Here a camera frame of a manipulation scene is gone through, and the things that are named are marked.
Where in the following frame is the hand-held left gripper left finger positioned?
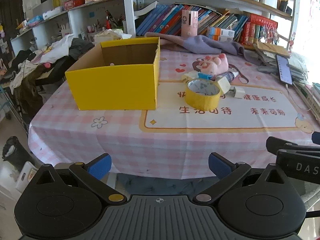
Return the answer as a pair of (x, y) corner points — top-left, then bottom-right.
(34, 153), (127, 204)

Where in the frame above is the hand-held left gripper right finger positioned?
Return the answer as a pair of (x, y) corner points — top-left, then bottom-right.
(191, 152), (292, 203)

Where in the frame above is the white charger adapter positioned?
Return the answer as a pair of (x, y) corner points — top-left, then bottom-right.
(229, 86), (247, 99)

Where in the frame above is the yellow adhesive tape roll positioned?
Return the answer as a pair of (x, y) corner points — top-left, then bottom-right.
(184, 79), (222, 110)

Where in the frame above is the yellow cardboard box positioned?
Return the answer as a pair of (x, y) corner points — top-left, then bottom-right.
(64, 37), (161, 111)

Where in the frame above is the dark label spray bottle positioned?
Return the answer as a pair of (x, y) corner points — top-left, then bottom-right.
(217, 71), (239, 82)

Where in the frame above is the pink plush pig toy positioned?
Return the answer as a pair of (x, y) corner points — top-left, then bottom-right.
(192, 53), (229, 77)

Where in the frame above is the pink checked tablecloth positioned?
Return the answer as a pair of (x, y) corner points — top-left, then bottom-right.
(28, 46), (320, 175)

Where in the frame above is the black smartphone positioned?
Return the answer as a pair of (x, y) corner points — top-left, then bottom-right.
(276, 54), (293, 85)

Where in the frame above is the stack of papers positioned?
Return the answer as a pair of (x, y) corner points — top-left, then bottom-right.
(254, 40), (320, 123)

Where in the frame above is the black trash bin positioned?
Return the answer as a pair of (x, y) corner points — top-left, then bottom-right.
(2, 136), (34, 173)

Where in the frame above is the brown cardboard piece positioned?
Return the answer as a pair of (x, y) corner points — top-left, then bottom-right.
(256, 41), (290, 57)

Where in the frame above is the pink purple blanket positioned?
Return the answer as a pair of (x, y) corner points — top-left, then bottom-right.
(144, 31), (260, 64)

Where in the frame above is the red boxed book set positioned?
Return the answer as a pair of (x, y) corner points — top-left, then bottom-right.
(239, 14), (278, 46)

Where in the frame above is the white orange carton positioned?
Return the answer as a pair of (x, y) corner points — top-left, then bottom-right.
(207, 26), (235, 42)

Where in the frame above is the pile of clothes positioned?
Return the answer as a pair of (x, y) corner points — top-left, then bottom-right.
(10, 34), (94, 95)

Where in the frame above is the printed plastic bag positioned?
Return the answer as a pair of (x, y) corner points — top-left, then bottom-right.
(94, 29), (132, 43)

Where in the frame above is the pink cylinder box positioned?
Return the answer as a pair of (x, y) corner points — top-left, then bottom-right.
(181, 9), (199, 37)

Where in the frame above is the row of slanted books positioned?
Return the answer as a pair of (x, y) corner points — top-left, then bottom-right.
(136, 4), (250, 42)

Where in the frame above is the white bookshelf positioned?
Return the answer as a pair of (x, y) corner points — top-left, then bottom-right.
(10, 0), (300, 55)

